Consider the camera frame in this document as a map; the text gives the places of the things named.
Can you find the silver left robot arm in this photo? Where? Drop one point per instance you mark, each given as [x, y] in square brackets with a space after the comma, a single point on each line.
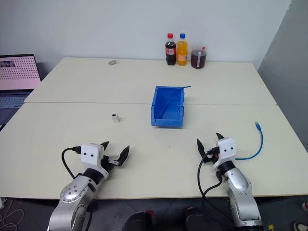
[72, 192]

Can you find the small grey oval object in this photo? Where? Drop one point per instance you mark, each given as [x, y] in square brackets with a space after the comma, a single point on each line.
[112, 62]

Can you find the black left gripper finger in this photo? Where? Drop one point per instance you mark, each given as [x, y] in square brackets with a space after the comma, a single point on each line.
[124, 155]
[105, 144]

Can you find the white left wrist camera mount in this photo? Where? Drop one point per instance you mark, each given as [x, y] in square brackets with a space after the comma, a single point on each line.
[90, 154]

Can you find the orange soda bottle blue cap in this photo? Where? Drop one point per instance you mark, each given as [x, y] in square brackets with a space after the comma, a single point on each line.
[182, 53]

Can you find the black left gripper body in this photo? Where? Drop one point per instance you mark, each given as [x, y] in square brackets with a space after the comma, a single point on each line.
[107, 164]

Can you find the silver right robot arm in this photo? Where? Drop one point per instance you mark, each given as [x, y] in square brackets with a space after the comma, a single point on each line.
[240, 190]

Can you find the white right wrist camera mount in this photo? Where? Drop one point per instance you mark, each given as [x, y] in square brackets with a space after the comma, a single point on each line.
[226, 150]

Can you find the grey shoe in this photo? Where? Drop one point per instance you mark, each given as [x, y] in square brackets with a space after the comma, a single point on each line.
[301, 226]

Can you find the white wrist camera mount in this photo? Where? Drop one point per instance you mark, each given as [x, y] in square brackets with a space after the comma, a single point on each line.
[90, 154]
[226, 150]

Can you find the red and white shoe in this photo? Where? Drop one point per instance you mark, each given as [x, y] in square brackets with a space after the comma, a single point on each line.
[305, 206]

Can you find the blue plastic storage bin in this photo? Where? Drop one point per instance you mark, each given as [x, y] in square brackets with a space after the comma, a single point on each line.
[168, 108]

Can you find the cola bottle with red cap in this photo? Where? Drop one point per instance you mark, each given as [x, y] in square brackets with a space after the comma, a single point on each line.
[170, 51]

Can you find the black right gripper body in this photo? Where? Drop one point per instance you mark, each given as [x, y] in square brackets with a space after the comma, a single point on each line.
[212, 154]

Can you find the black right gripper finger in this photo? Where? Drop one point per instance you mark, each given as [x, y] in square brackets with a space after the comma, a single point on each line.
[201, 148]
[219, 136]

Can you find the clear jug of dark liquid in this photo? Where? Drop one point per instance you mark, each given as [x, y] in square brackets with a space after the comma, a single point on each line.
[199, 59]

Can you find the open laptop with pink screen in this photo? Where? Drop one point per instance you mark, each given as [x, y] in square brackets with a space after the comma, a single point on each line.
[16, 77]

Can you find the small white adapter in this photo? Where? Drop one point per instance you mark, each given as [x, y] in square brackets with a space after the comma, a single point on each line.
[115, 118]

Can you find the dark rounded shape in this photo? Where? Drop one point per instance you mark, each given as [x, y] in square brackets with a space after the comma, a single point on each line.
[197, 220]
[139, 222]

